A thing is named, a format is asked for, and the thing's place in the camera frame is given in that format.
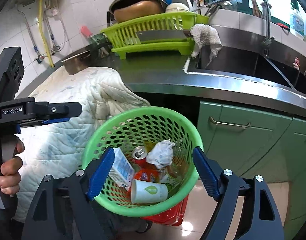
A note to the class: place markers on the stainless steel sink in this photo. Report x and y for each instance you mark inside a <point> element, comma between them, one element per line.
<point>248,63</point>

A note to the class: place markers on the crumpled white paper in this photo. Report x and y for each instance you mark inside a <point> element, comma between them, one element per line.
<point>161,155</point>

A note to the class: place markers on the red plastic basket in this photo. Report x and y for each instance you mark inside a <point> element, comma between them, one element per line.
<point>171,217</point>

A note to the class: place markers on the steel pot with lid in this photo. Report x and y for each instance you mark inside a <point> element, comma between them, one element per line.
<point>78,62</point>

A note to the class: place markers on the white quilted cloth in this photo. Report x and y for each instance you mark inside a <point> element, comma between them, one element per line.
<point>57,149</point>

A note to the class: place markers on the person's left hand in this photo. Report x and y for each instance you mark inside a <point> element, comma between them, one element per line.
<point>10,178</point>

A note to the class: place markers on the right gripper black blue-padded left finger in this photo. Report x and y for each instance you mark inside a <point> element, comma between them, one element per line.
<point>46,218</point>

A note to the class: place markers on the blue white milk carton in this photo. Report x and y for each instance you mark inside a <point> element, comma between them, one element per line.
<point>121,172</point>

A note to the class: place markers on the white dish rag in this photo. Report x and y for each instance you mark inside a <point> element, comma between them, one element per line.
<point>205,35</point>

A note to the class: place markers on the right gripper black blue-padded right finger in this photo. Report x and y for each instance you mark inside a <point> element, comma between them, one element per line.
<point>259,219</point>

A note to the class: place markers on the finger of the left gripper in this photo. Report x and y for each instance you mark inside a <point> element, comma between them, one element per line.
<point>39,123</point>
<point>48,111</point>

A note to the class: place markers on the brown wooden bowl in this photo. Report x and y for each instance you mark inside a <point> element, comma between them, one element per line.
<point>137,10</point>

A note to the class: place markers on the pink bottle brush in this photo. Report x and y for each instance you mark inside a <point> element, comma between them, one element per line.
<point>85,31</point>

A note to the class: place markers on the cleaver on dish rack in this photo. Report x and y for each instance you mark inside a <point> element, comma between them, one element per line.
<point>163,35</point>

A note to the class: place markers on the red snack packet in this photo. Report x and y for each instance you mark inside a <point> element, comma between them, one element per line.
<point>148,174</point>

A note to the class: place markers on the white ceramic bowl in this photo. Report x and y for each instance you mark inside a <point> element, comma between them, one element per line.
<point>177,7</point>

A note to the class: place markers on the yellow gas pipe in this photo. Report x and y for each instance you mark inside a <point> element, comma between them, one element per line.
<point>42,34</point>

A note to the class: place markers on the green cabinet door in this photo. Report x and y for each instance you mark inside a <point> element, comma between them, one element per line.
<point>236,137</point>

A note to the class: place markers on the green plastic basket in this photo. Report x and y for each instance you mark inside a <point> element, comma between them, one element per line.
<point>146,126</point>

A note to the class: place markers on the lime green dish rack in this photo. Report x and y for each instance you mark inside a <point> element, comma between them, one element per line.
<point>124,39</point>

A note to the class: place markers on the red soda can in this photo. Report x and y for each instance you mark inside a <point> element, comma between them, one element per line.
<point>139,155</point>

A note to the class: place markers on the green utensil jar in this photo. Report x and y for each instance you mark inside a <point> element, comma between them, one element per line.
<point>101,45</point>

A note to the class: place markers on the chrome sink faucet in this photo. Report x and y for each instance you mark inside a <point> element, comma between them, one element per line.
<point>268,39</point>

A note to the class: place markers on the white paper cup green logo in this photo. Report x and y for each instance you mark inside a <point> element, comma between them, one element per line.
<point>144,192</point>

